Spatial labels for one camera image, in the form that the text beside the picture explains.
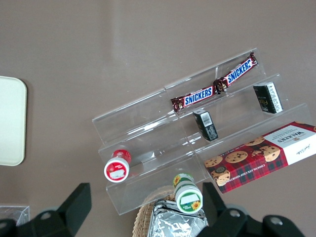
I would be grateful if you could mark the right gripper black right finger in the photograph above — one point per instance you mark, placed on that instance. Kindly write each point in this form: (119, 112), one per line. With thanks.
(217, 217)

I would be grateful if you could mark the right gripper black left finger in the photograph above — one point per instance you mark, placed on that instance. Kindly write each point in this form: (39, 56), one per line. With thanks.
(74, 209)

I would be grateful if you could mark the light wicker basket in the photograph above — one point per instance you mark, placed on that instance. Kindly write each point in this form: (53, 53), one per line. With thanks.
(141, 218)

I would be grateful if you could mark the cream plastic tray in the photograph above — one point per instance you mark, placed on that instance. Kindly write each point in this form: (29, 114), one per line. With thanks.
(11, 121)

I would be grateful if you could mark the green lid sunflower cup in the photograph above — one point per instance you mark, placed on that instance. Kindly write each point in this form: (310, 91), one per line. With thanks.
(188, 198)

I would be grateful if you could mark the aluminium foil container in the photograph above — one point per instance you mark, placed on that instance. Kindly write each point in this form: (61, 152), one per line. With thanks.
(172, 225)
(164, 204)

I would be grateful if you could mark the red lid yogurt cup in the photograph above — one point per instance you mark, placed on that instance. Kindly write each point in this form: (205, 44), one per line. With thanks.
(116, 169)

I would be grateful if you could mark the clear acrylic bottle rack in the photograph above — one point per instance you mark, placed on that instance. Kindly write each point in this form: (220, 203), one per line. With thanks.
(13, 213)

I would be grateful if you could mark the Walkers shortbread cookie box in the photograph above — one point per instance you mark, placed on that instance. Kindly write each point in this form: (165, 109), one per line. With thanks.
(259, 158)

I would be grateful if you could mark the small black box with barcode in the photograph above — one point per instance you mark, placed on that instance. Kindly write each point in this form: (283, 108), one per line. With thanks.
(206, 126)

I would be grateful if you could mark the clear acrylic stepped stand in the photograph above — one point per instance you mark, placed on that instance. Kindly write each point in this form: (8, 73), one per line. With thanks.
(148, 138)

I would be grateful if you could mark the Snickers chocolate bar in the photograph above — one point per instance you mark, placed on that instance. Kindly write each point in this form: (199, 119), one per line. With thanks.
(197, 96)
(238, 72)

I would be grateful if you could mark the black box with white side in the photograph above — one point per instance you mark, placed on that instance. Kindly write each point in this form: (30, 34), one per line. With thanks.
(266, 98)

